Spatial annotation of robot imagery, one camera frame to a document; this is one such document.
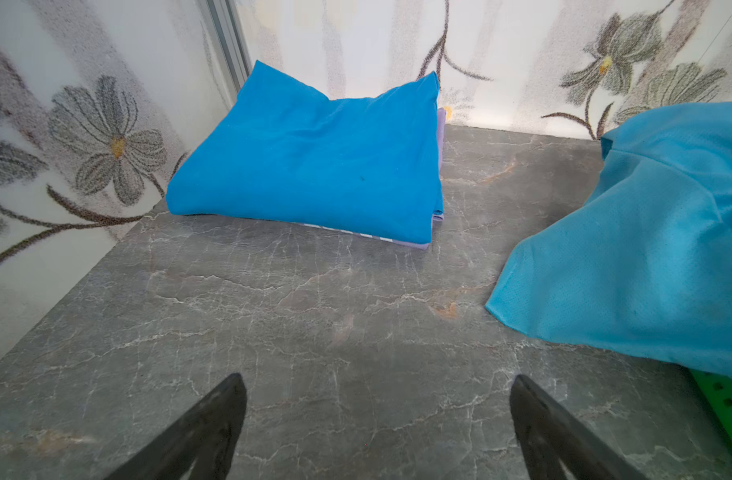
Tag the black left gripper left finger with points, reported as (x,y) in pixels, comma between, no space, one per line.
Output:
(198,445)

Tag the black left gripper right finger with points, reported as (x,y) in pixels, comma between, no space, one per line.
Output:
(554,443)

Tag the light blue t shirt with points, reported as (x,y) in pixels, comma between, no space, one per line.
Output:
(644,267)

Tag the folded blue t shirt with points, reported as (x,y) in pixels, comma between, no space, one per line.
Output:
(286,152)

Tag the folded lilac t shirt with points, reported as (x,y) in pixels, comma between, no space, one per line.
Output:
(435,231)

